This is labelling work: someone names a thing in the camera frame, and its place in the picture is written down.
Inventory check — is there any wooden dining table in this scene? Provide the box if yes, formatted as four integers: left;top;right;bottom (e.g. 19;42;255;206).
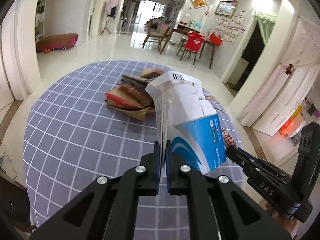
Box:
160;24;222;69

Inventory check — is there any red upholstered bench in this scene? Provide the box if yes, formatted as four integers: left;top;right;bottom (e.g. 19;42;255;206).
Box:
36;33;79;52

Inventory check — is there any chair with red cover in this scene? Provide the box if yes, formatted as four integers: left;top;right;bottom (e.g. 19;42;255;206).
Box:
180;31;206;65

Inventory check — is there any clothes rack with shelves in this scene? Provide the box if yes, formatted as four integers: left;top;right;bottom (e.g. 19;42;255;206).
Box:
35;0;47;43

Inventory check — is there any red brown wrapper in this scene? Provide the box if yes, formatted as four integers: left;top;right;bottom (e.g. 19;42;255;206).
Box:
105;68;164;121

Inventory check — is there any framed landscape painting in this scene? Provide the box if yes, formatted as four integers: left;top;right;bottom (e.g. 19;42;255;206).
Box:
215;1;238;17

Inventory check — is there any green door curtain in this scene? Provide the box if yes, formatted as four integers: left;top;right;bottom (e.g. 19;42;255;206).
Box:
253;11;278;45

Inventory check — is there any coat stand with clothes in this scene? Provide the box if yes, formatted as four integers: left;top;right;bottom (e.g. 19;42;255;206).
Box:
100;0;119;35

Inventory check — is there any white blue paper carton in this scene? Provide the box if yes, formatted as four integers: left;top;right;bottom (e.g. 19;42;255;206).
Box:
145;71;226;174

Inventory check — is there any gold framed picture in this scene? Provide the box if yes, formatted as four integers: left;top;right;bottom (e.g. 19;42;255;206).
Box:
190;0;207;9

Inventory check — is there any red white patterned wrapper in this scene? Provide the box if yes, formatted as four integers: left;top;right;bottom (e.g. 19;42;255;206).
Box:
221;128;238;148

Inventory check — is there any wooden dining chair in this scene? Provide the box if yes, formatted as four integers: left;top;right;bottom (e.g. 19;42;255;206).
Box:
142;18;172;51

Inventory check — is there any right hand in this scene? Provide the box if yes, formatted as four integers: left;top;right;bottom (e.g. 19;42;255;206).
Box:
265;203;300;239

